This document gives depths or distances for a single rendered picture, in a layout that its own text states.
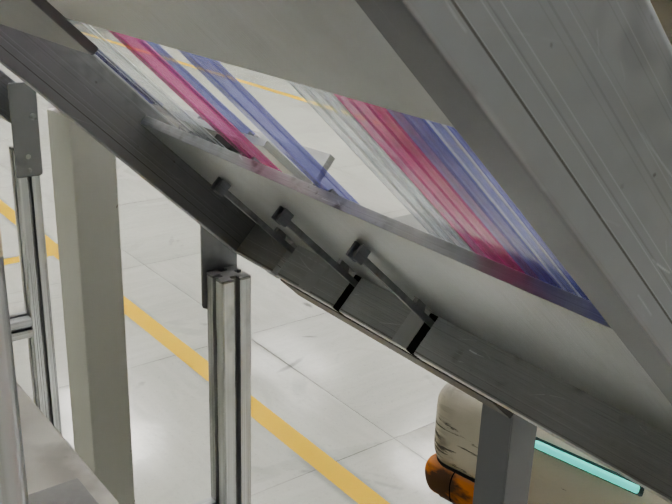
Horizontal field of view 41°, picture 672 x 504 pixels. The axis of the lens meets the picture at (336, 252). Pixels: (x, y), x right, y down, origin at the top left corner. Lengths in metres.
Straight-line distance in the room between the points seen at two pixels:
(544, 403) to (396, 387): 1.46
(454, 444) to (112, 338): 0.68
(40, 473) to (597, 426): 0.44
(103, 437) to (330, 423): 0.82
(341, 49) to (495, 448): 0.98
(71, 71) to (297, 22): 0.54
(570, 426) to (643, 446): 0.06
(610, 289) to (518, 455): 1.02
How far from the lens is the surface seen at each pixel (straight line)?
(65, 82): 0.91
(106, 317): 1.23
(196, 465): 1.89
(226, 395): 1.14
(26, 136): 1.69
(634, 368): 0.57
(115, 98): 0.93
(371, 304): 0.87
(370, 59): 0.37
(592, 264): 0.29
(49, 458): 0.80
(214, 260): 1.10
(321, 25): 0.37
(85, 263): 1.19
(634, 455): 0.69
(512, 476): 1.33
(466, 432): 1.62
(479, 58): 0.23
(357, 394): 2.14
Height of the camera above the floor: 1.05
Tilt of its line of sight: 21 degrees down
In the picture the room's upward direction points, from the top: 2 degrees clockwise
